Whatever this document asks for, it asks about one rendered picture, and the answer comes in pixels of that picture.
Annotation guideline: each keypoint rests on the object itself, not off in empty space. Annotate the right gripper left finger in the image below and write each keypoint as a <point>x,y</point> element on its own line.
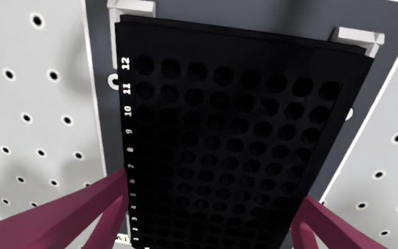
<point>54,225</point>

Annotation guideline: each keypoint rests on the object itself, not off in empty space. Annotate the grey perforated base plate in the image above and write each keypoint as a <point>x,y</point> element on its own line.
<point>49,144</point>

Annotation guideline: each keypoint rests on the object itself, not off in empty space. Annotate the black well plate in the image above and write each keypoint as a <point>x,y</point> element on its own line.
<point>210,103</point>

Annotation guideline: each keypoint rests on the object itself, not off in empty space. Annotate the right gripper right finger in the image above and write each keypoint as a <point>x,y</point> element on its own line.
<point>314,218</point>

